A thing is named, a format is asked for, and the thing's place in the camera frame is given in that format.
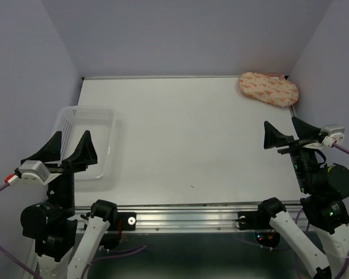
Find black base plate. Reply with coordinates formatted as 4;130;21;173
237;211;271;230
80;211;137;232

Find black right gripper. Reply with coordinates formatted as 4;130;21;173
262;114;319;191

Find aluminium front rail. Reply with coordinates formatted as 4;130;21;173
74;200;305;233

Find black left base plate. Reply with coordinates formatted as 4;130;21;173
80;211;137;232

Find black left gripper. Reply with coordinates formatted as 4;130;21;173
24;127;98;215

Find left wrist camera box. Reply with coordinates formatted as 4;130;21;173
5;160;51;187

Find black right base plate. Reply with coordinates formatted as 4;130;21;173
237;211;271;230

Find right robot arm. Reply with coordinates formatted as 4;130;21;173
256;116;349;278

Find white plastic basket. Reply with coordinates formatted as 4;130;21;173
53;106;117;192

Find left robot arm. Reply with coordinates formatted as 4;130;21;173
15;130;118;278

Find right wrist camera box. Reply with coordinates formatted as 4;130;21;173
319;124;345;148

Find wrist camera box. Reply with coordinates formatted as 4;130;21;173
319;124;345;148
5;160;51;187

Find floral peach laundry bag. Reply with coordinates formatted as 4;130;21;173
238;72;299;108

